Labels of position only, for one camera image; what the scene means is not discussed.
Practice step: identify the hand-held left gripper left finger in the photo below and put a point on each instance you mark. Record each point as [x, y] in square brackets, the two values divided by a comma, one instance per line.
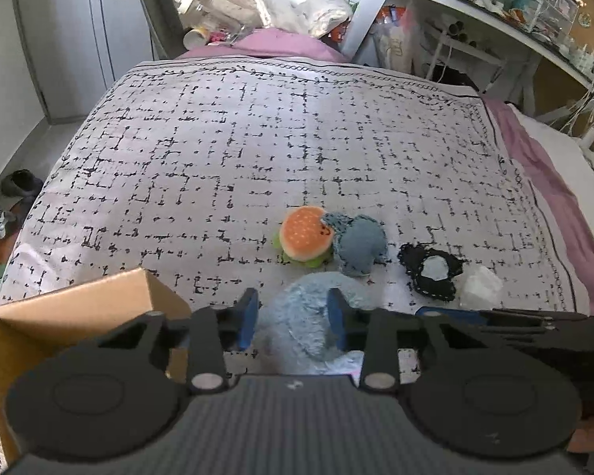
[247, 319]

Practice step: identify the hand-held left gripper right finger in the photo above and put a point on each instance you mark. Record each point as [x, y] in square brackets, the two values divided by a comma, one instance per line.
[335, 321]

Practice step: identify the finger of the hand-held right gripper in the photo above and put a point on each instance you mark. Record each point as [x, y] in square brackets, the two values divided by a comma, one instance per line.
[515, 317]

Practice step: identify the large light blue plush toy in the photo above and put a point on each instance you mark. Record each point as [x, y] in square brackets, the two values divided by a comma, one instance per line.
[297, 316]

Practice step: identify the small grey-blue plush toy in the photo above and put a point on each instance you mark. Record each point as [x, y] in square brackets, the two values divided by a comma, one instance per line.
[361, 245]

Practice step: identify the burger plush toy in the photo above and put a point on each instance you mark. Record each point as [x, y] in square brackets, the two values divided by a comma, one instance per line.
[302, 232]

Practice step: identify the black lace pouch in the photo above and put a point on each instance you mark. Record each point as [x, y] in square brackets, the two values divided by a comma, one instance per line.
[416, 262]

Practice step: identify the brown cardboard box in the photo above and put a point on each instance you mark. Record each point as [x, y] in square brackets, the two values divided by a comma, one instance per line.
[39, 326]

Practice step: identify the black and white printed blanket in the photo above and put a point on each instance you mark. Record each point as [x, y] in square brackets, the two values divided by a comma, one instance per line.
[277, 133]

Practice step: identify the dark shoe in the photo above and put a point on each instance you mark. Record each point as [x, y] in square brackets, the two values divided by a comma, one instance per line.
[22, 183]

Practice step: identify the white rack under desk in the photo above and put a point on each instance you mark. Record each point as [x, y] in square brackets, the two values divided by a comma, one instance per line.
[475, 54]

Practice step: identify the paper cup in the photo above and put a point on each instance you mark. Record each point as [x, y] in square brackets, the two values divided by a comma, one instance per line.
[195, 38]

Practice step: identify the printed white plastic bag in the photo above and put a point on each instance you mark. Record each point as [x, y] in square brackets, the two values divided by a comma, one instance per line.
[393, 42]

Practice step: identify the pile of white plastic bags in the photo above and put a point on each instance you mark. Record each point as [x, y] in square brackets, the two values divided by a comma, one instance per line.
[321, 12]

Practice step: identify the white desk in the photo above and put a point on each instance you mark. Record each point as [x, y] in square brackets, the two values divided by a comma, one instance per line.
[371, 5]

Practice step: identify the clear plastic bottle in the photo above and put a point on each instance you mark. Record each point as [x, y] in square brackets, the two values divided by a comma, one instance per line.
[193, 2]

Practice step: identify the grey door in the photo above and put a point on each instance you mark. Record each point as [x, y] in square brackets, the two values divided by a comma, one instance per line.
[79, 34]

